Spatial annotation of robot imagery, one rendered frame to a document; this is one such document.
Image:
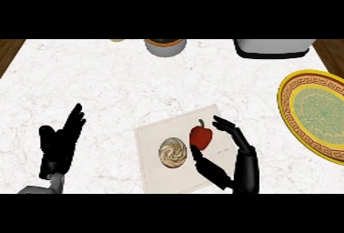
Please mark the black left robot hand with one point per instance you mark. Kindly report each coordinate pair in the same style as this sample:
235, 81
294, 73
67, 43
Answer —
61, 142

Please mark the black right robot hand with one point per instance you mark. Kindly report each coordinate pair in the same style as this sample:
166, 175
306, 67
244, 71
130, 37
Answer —
244, 164

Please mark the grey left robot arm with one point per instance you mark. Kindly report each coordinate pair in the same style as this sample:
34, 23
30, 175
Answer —
47, 186

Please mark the beige rectangular placemat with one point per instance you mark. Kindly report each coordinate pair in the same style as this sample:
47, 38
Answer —
179, 151

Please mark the cream swirl cupcake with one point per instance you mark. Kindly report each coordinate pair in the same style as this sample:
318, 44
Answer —
171, 152

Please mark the yellow patterned plate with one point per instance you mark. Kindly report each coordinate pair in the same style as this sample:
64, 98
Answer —
316, 115

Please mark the red bell pepper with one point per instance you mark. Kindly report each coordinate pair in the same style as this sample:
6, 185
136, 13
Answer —
201, 137

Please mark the small tan object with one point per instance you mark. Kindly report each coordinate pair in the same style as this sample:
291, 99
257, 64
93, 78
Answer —
117, 40

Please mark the white and black appliance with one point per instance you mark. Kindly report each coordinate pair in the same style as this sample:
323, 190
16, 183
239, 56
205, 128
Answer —
273, 48

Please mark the grey plant pot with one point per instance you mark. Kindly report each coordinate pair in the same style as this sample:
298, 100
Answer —
166, 47

